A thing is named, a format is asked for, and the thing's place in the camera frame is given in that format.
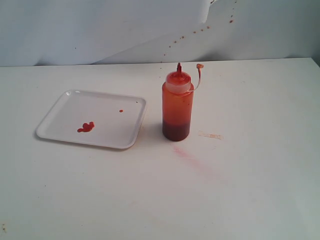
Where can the red sauce squeeze bottle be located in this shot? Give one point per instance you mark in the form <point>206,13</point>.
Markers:
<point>177,102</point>

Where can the red sauce blob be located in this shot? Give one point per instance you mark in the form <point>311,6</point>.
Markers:
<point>86,127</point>

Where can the white rectangular plastic tray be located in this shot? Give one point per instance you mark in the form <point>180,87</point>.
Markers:
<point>112,129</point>

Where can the white backdrop sheet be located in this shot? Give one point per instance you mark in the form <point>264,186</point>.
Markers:
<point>85,32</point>

